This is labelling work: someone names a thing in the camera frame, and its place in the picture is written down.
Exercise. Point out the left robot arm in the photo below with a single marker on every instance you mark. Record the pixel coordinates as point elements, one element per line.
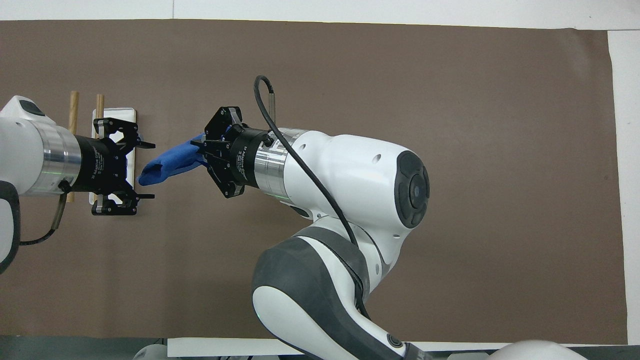
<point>25,150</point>

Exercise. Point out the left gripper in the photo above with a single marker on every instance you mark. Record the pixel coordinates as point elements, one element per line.
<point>100,165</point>

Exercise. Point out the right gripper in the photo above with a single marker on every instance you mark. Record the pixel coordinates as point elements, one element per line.
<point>242,155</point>

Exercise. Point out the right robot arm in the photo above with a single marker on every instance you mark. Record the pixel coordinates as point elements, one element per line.
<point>350,165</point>

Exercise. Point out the wooden rod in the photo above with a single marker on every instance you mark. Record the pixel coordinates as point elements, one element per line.
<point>99,107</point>
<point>74,112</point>

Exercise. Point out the blue towel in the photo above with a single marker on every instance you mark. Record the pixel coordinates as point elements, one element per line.
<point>170,162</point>

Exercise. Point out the white rack base plate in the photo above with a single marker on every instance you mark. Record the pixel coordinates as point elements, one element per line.
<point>125,114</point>

